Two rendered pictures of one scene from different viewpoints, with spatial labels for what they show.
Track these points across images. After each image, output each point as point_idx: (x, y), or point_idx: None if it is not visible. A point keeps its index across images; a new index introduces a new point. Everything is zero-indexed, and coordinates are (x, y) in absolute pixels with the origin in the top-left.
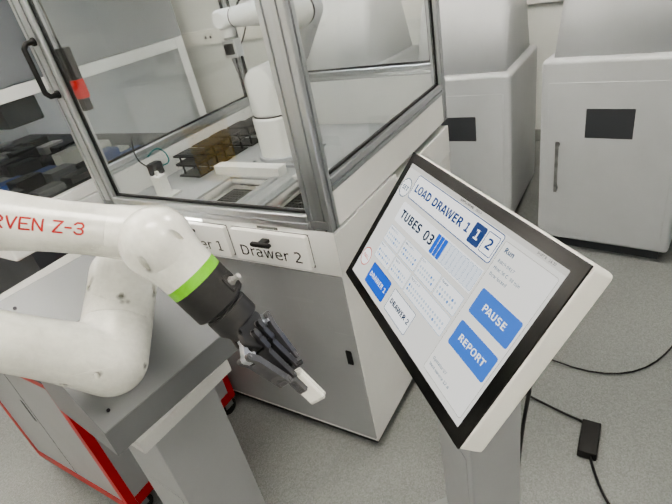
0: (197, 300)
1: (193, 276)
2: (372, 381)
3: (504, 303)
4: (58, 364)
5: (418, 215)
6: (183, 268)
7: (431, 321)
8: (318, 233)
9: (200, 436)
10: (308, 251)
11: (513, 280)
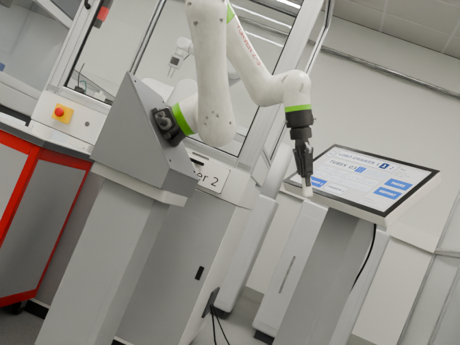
0: (306, 113)
1: (309, 104)
2: (196, 305)
3: (402, 181)
4: (227, 104)
5: (343, 161)
6: (309, 98)
7: (360, 189)
8: (239, 171)
9: (150, 235)
10: (225, 180)
11: (406, 175)
